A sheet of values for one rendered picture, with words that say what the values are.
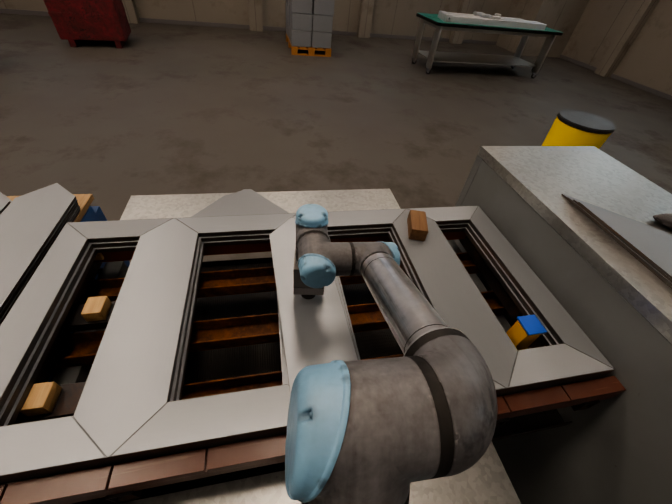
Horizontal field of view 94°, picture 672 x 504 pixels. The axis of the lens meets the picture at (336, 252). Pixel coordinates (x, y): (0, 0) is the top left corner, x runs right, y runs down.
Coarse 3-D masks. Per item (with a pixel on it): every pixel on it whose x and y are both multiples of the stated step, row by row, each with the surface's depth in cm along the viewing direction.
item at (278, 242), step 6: (282, 234) 110; (288, 234) 111; (294, 234) 111; (270, 240) 108; (276, 240) 108; (282, 240) 108; (288, 240) 108; (294, 240) 109; (276, 246) 106; (282, 246) 106; (288, 246) 106; (294, 246) 107
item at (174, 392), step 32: (384, 224) 120; (448, 224) 126; (64, 288) 88; (192, 288) 93; (512, 288) 106; (64, 320) 85; (192, 320) 88; (544, 320) 95; (32, 352) 75; (32, 384) 73; (288, 384) 74; (544, 384) 82; (0, 416) 65; (160, 448) 62; (192, 448) 66; (0, 480) 59
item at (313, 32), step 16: (288, 0) 595; (304, 0) 557; (320, 0) 562; (288, 16) 612; (304, 16) 574; (320, 16) 579; (288, 32) 644; (304, 32) 591; (320, 32) 596; (304, 48) 609; (320, 48) 614
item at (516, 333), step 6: (516, 324) 92; (510, 330) 95; (516, 330) 93; (522, 330) 90; (510, 336) 95; (516, 336) 93; (522, 336) 90; (528, 336) 89; (534, 336) 90; (516, 342) 93; (522, 342) 92; (528, 342) 93; (516, 348) 94; (522, 348) 95
